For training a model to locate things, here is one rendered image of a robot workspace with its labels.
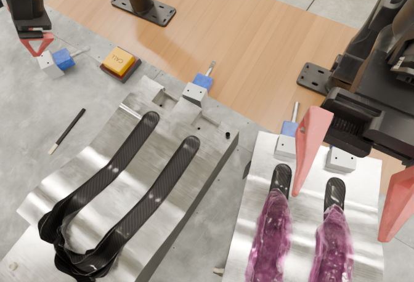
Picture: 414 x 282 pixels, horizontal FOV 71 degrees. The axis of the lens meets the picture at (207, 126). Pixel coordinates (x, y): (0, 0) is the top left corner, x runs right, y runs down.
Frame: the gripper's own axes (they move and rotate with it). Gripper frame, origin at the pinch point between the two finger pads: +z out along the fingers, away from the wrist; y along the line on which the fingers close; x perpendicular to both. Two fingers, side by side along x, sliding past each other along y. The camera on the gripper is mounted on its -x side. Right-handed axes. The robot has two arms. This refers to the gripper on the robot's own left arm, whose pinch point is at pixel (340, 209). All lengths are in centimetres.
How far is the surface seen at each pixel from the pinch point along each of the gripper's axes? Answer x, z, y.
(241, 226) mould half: 30.1, 4.0, -6.4
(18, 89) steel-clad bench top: 40, 1, -76
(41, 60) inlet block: 35, -8, -70
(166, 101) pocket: 33.8, -12.5, -34.2
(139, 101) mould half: 31, -9, -38
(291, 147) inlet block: 31.9, -14.9, -4.4
